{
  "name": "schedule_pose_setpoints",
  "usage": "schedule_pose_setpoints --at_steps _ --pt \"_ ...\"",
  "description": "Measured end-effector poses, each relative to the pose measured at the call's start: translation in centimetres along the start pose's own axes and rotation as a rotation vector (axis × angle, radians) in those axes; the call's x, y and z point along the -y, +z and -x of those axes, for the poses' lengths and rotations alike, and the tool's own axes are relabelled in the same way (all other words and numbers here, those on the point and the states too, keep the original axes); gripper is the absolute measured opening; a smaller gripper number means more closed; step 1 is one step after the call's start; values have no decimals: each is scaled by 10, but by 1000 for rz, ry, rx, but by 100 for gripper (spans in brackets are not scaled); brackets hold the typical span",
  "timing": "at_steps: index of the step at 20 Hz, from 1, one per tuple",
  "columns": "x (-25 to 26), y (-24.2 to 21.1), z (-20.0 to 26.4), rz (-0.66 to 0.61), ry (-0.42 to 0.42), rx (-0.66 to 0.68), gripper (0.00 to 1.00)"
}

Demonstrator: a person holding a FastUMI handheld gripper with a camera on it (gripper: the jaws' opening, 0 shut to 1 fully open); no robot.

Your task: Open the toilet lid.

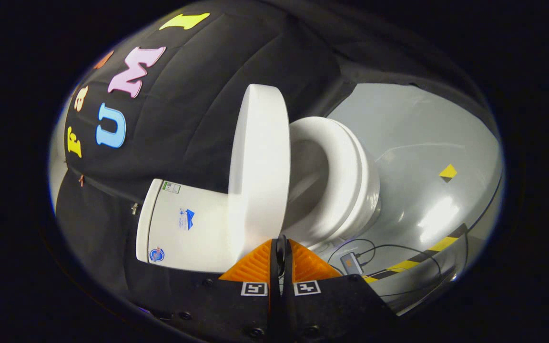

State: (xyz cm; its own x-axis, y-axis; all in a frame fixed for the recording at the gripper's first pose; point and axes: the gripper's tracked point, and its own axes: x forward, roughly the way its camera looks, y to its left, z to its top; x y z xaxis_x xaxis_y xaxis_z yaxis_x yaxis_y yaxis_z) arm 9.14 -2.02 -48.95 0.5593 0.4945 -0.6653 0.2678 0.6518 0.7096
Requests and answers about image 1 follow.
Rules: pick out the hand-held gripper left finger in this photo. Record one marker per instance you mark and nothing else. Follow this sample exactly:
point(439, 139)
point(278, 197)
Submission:
point(275, 295)

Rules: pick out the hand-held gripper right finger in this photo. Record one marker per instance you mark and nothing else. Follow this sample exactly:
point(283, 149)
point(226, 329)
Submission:
point(288, 305)

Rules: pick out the white toilet lid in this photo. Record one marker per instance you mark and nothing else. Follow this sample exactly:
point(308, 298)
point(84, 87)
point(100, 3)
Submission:
point(260, 166)

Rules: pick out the white ceramic toilet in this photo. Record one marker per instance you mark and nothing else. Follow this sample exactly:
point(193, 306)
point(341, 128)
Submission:
point(193, 238)

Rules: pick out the white toilet seat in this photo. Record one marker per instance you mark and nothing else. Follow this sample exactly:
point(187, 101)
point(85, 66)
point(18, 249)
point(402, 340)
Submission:
point(339, 162)

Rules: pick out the black yellow hazard tape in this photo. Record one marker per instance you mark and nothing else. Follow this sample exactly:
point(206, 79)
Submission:
point(417, 259)

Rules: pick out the silver cloth clip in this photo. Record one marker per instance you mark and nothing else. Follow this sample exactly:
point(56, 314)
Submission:
point(134, 208)

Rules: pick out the yellow floor tape mark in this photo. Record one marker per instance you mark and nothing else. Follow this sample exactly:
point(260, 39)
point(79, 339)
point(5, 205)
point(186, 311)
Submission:
point(448, 172)

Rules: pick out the black backdrop cloth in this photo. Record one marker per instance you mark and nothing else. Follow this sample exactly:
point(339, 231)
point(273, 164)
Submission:
point(198, 95)

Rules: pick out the copper cloth clip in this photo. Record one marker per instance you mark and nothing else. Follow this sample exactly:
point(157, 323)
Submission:
point(81, 180)

